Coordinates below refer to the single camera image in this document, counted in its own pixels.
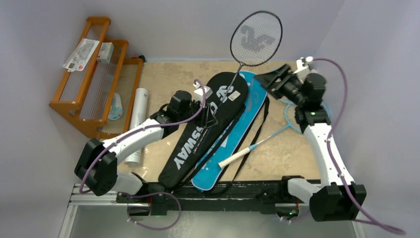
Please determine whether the white shuttlecock tube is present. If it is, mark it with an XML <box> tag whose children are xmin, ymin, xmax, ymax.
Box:
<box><xmin>125</xmin><ymin>88</ymin><xmax>149</xmax><ymax>168</ymax></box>

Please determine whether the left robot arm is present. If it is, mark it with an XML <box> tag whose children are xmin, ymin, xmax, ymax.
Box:
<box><xmin>74</xmin><ymin>86</ymin><xmax>215</xmax><ymax>203</ymax></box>

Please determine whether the white plastic package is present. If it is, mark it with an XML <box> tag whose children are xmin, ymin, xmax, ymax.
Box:
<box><xmin>63</xmin><ymin>38</ymin><xmax>100</xmax><ymax>72</ymax></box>

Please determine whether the blue racket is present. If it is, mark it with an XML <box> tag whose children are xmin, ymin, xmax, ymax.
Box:
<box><xmin>218</xmin><ymin>98</ymin><xmax>331</xmax><ymax>170</ymax></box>

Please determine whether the blue racket bag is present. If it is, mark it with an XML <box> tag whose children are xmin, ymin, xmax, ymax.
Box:
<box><xmin>191</xmin><ymin>71</ymin><xmax>269</xmax><ymax>192</ymax></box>

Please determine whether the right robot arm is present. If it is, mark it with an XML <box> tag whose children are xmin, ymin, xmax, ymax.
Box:
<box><xmin>254</xmin><ymin>64</ymin><xmax>367</xmax><ymax>222</ymax></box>

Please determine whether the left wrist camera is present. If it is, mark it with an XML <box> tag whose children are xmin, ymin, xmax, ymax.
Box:
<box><xmin>193</xmin><ymin>83</ymin><xmax>206</xmax><ymax>103</ymax></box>

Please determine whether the black Crossway racket bag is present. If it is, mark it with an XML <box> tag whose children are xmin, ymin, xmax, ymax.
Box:
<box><xmin>158</xmin><ymin>72</ymin><xmax>249</xmax><ymax>189</ymax></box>

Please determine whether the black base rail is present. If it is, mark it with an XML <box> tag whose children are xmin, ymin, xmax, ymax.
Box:
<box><xmin>116</xmin><ymin>179</ymin><xmax>306</xmax><ymax>216</ymax></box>

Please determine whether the wooden shelf rack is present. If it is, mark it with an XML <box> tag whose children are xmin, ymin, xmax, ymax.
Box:
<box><xmin>49</xmin><ymin>16</ymin><xmax>145</xmax><ymax>139</ymax></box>

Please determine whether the small white green box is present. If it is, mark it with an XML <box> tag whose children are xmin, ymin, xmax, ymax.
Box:
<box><xmin>97</xmin><ymin>42</ymin><xmax>114</xmax><ymax>63</ymax></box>

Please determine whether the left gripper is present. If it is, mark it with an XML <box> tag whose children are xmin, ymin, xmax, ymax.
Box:
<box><xmin>178</xmin><ymin>99</ymin><xmax>217</xmax><ymax>128</ymax></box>

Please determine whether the blue white wipes pack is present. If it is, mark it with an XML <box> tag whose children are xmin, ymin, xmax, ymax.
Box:
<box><xmin>107</xmin><ymin>93</ymin><xmax>123</xmax><ymax>120</ymax></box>

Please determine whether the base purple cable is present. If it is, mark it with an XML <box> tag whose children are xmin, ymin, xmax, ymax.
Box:
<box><xmin>126</xmin><ymin>192</ymin><xmax>182</xmax><ymax>231</ymax></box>

